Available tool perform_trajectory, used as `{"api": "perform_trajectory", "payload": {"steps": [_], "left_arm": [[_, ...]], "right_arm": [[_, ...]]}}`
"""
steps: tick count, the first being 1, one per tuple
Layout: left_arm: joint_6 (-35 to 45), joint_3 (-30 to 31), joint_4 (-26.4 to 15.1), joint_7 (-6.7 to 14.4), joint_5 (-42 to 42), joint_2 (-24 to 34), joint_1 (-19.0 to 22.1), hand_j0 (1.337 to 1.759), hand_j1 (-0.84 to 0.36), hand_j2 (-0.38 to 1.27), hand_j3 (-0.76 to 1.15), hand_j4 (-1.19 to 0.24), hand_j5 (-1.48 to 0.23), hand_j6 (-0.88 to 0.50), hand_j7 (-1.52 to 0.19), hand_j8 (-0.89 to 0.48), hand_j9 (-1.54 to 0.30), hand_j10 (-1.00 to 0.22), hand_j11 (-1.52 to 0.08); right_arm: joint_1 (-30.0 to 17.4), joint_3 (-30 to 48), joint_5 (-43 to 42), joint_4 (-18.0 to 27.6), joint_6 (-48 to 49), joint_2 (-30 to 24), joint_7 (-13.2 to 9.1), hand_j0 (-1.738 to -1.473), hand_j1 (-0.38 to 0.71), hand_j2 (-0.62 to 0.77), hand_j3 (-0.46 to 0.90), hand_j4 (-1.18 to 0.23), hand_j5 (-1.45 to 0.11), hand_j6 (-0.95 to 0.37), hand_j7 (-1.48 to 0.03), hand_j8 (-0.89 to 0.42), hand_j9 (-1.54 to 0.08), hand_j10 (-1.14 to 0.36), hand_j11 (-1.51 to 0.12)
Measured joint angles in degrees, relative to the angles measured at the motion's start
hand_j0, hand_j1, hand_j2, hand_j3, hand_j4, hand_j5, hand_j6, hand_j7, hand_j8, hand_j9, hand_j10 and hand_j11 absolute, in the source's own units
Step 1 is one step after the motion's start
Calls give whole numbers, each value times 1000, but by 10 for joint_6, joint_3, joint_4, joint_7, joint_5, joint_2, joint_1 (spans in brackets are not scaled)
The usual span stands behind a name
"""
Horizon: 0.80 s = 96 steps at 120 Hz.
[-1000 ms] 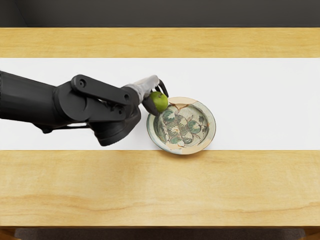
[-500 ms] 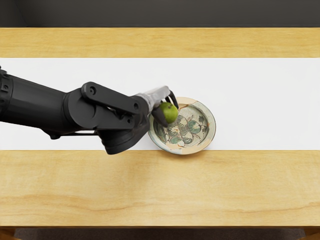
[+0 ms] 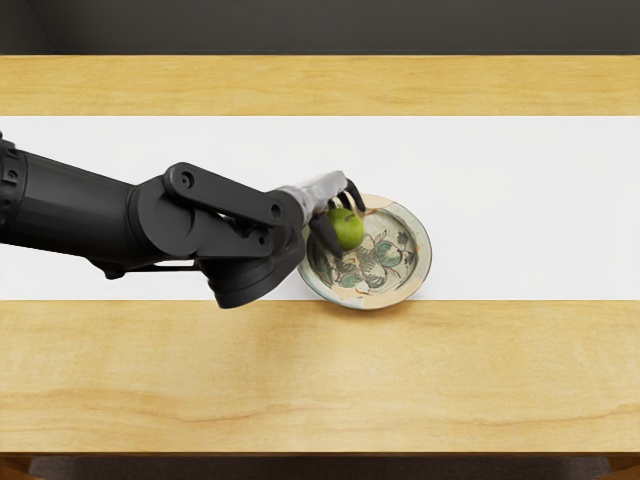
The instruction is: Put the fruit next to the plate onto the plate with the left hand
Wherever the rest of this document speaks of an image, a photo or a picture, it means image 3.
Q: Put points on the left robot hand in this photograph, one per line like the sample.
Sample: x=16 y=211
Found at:
x=320 y=187

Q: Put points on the green round fruit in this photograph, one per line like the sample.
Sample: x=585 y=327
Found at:
x=348 y=229

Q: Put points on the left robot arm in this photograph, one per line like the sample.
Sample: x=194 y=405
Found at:
x=200 y=215

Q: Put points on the patterned ceramic plate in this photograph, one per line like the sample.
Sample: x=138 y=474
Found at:
x=380 y=260

